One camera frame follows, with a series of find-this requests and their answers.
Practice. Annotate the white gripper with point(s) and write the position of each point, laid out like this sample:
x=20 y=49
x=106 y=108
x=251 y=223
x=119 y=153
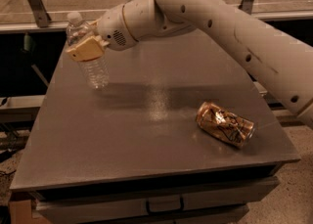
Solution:
x=112 y=29

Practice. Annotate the clear plastic water bottle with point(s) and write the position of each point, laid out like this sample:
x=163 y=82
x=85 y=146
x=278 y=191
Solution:
x=94 y=69

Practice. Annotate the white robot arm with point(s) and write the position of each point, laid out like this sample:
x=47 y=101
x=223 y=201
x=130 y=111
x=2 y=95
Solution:
x=282 y=64

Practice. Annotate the crushed orange soda can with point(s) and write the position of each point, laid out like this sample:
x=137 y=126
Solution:
x=224 y=125

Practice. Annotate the grey table drawer front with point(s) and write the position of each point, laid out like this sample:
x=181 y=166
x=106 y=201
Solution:
x=220 y=203

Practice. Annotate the grey metal rail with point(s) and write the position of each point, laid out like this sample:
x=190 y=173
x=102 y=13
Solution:
x=23 y=27

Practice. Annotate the left grey metal bracket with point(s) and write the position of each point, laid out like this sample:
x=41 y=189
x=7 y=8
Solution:
x=41 y=16

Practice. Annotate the black drawer handle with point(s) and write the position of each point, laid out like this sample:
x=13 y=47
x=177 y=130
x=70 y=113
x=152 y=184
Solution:
x=163 y=205

